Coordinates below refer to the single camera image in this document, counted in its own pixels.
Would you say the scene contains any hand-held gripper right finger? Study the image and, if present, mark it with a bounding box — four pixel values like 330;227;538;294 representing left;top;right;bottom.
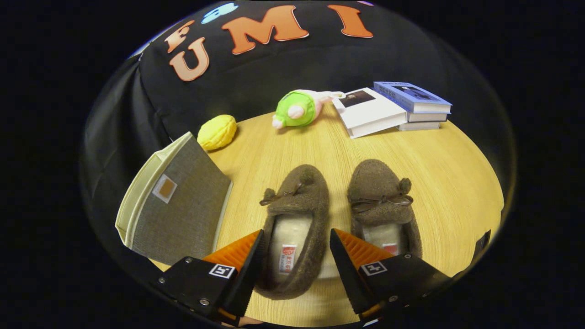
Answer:
329;228;453;320

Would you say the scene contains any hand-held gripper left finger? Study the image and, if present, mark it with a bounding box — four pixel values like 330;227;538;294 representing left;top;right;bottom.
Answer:
155;228;266;326

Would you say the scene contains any grey fabric storage box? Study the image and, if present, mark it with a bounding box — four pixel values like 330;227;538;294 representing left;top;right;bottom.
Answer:
115;132;234;266

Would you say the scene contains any brown fuzzy shoe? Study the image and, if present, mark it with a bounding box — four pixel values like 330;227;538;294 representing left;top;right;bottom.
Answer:
256;164;330;300
346;159;423;259

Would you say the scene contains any dark grey object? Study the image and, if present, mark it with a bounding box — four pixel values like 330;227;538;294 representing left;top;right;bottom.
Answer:
473;230;492;256

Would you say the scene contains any yellow plush bread toy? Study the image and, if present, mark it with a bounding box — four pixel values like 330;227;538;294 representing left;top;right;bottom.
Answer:
197;114;238;151

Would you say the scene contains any thin white book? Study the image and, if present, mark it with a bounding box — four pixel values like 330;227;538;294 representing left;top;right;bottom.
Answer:
397;121;442;132

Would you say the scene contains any green and pink plush toy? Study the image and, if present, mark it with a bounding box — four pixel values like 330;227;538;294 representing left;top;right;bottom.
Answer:
272;89;346;129

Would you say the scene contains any white book with grey spine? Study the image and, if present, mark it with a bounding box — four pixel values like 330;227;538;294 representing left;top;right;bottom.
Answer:
407;112;451;123

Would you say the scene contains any blue book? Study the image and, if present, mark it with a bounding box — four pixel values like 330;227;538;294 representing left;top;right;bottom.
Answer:
373;81;453;114

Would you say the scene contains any black backdrop cloth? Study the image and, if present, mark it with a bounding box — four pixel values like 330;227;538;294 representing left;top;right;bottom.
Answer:
82;0;517;256

